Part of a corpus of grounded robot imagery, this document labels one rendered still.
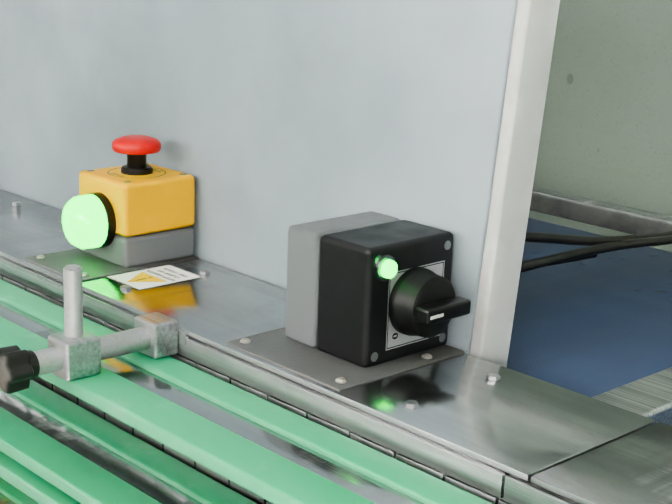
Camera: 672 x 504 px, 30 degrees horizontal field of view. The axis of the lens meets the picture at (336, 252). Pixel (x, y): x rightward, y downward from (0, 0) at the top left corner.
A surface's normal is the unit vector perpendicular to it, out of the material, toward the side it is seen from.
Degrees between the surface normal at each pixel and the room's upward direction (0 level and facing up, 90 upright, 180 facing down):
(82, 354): 90
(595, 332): 90
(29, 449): 90
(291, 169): 0
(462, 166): 0
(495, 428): 90
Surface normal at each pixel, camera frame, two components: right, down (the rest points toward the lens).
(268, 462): 0.04, -0.97
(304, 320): -0.73, 0.15
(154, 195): 0.68, 0.21
